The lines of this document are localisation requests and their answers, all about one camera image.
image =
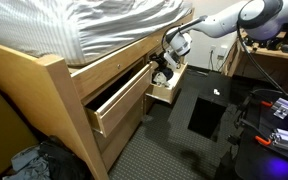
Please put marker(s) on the grey blue floor garment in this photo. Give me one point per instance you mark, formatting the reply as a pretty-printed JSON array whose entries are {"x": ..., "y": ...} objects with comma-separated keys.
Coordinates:
[{"x": 27, "y": 163}]

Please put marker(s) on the crumpled grey white garment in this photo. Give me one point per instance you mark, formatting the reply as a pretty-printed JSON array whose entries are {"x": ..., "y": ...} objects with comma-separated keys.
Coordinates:
[{"x": 160, "y": 79}]

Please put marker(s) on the wooden bed frame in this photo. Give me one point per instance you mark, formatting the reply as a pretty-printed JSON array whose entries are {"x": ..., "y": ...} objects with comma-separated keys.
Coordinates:
[{"x": 50, "y": 100}]

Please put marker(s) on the black headphones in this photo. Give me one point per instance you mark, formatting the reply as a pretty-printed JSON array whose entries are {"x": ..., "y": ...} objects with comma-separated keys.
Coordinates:
[{"x": 250, "y": 40}]

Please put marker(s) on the silver metal bracket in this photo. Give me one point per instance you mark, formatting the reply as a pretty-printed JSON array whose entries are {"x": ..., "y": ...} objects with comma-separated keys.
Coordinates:
[{"x": 284, "y": 108}]

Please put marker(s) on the white wall outlet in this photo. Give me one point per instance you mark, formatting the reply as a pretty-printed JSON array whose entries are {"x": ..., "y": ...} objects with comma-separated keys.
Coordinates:
[{"x": 212, "y": 48}]

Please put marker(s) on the crumpled clothes pile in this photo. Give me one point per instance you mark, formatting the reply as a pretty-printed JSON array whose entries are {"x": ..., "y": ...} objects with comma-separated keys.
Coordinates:
[{"x": 64, "y": 160}]

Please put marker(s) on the black computer tower case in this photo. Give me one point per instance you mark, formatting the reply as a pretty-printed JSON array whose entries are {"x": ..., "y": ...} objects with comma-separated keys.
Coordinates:
[{"x": 205, "y": 116}]

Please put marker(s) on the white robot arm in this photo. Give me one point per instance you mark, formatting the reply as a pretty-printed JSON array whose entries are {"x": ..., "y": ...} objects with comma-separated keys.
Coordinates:
[{"x": 224, "y": 23}]

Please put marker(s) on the plain wooden drawer front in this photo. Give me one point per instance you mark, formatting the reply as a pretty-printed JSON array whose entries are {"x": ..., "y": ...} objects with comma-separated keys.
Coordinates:
[
  {"x": 124, "y": 140},
  {"x": 124, "y": 120}
]

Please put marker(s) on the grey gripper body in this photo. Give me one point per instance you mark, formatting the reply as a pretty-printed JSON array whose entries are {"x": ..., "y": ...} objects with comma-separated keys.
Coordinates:
[{"x": 174, "y": 60}]

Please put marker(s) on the dark navy garment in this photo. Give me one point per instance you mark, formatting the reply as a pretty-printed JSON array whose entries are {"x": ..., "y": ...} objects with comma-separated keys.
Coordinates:
[{"x": 167, "y": 73}]

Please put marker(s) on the tan furniture panel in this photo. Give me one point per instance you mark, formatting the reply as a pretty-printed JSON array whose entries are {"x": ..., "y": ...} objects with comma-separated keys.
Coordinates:
[{"x": 4, "y": 133}]

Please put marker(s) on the white power adapter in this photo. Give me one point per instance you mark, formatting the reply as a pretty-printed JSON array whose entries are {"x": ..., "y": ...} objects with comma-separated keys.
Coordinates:
[{"x": 222, "y": 50}]

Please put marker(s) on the mattress with white sheet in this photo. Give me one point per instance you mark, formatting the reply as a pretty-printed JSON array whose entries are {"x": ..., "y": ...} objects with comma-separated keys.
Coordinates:
[{"x": 67, "y": 26}]

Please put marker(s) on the wooden drawer with grey cloth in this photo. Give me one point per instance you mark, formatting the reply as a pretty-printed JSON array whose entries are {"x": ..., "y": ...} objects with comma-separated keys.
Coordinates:
[{"x": 162, "y": 95}]

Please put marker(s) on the wooden desk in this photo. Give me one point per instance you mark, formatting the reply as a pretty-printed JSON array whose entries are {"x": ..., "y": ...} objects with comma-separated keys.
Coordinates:
[{"x": 267, "y": 52}]

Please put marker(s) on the wooden drawer with black clothes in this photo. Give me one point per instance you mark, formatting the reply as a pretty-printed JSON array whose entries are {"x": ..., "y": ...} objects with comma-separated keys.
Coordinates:
[{"x": 124, "y": 100}]

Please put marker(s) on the black robot table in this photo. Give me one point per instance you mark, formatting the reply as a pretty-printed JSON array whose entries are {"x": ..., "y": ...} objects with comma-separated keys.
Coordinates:
[{"x": 260, "y": 160}]

